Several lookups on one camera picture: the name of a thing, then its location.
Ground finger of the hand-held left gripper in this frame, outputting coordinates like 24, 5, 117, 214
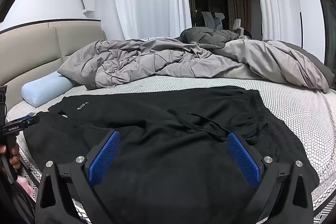
23, 113, 40, 127

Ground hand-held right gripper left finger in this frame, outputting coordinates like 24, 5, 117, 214
35, 130, 124, 224

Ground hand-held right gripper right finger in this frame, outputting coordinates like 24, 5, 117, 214
227, 132, 314, 224

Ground black pants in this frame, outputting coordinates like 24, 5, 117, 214
23, 85, 320, 224

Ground person's left hand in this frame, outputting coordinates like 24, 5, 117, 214
0, 145, 21, 170

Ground light blue pillow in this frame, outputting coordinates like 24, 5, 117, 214
21, 72, 75, 108

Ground pink object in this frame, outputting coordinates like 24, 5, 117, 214
17, 177, 34, 199

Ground beige padded headboard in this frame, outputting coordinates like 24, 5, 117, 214
0, 19, 108, 114

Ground grey duvet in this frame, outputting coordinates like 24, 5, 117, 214
57, 27, 334, 93

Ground white chair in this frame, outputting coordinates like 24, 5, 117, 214
232, 19, 243, 37

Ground clothes on drying rack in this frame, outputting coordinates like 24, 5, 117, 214
201, 11, 225, 30

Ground brown curtain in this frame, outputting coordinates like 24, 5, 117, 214
226, 0, 250, 31

